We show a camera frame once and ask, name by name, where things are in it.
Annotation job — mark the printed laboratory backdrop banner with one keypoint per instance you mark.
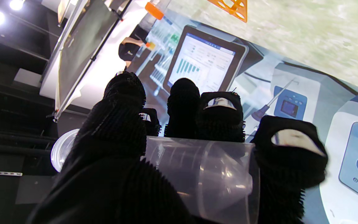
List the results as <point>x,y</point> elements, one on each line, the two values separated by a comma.
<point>291,77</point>

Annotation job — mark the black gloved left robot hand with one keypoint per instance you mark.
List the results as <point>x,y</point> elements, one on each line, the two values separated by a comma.
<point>110,146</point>

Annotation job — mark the orange test tube rack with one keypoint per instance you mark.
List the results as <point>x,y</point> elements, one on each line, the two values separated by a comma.
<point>236,6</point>

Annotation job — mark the orange tube cap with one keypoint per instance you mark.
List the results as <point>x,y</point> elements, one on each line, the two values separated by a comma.
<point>154,11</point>

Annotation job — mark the grey framed light panel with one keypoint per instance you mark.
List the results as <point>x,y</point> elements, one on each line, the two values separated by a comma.
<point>82,46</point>

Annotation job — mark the white perforated metal strip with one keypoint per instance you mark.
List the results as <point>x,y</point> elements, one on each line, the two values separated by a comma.
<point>0,173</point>

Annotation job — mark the grey wall box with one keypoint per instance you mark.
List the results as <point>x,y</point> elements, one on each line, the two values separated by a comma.
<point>27,77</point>

